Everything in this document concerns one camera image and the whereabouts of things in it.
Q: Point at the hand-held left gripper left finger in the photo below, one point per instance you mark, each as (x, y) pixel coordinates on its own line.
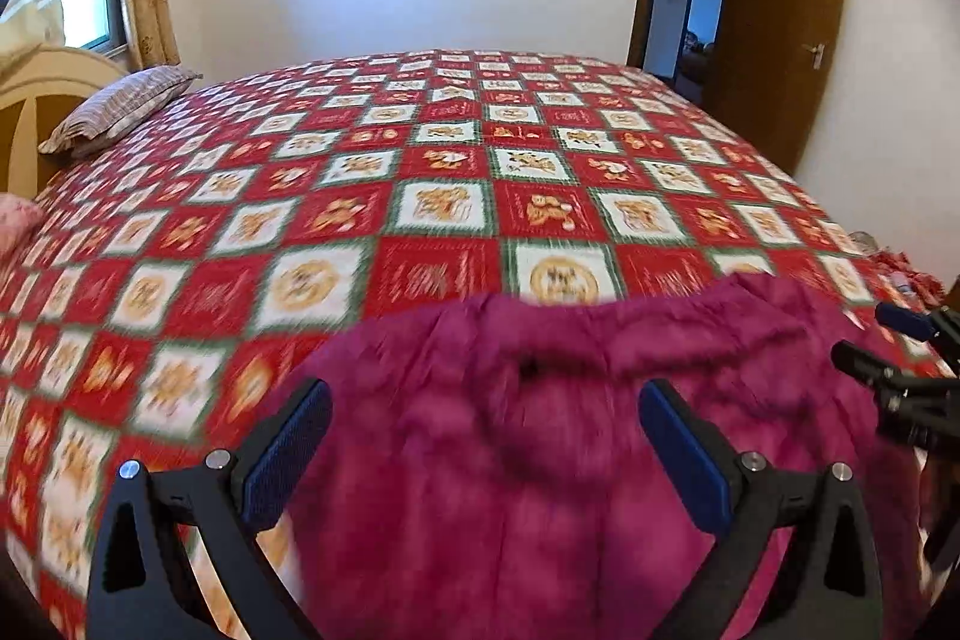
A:
(289, 460)

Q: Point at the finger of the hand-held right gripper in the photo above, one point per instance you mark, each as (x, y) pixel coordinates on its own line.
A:
(862, 364)
(904, 319)

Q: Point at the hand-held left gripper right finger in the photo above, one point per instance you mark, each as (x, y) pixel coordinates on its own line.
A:
(686, 452)

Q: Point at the magenta puffer jacket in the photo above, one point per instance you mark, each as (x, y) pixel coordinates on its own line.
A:
(525, 497)

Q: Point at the pile of clutter on floor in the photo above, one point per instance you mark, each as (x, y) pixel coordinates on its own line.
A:
(900, 269)

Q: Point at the brown wooden door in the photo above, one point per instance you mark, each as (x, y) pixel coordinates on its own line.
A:
(765, 48)

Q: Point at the red checkered bedspread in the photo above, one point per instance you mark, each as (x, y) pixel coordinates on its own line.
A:
(450, 160)

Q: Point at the pink floral folded blanket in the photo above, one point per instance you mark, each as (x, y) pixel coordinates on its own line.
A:
(16, 220)

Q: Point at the striped pillow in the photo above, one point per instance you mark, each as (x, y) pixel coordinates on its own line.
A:
(120, 104)

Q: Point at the cream wooden headboard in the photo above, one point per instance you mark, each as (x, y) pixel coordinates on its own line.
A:
(45, 78)

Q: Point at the wide beige sheer curtain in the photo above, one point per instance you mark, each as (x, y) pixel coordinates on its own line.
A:
(26, 21)

